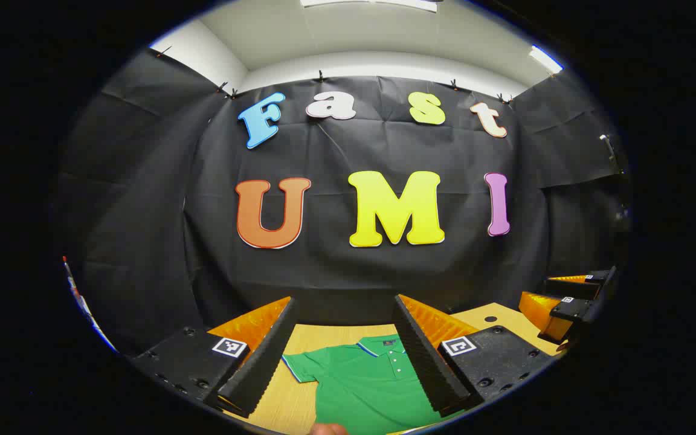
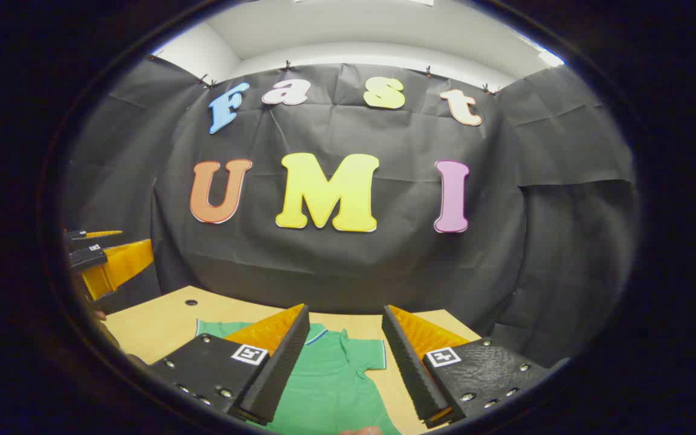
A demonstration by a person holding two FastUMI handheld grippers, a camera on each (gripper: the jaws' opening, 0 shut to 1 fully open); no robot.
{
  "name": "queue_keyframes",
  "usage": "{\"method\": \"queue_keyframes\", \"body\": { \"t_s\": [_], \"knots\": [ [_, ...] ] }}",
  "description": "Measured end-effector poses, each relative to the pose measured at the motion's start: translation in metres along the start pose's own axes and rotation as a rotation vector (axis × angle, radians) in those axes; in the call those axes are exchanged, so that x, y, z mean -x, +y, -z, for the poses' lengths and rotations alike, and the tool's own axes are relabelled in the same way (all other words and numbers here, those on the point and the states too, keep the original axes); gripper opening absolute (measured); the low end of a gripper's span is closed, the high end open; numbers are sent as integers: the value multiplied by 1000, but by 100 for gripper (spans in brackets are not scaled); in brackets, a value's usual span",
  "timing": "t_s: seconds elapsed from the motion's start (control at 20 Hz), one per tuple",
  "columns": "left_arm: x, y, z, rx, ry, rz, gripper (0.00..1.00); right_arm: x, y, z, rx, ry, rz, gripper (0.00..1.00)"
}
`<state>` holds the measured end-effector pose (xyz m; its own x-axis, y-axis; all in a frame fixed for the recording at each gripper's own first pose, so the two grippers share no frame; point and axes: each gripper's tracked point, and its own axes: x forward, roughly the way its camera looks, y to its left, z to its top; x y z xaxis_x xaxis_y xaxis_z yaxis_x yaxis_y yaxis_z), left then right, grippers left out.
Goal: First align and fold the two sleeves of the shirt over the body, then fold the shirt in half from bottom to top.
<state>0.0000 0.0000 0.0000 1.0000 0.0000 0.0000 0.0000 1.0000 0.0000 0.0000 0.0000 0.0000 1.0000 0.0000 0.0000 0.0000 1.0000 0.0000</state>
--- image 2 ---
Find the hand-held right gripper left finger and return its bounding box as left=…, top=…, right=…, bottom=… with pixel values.
left=149, top=303, right=311, bottom=427

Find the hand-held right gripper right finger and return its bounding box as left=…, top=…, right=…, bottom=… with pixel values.
left=382, top=304, right=557, bottom=430

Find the black backdrop cloth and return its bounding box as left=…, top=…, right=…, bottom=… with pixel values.
left=64, top=57, right=639, bottom=369

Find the green T-shirt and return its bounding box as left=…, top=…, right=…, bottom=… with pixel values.
left=196, top=319, right=402, bottom=435

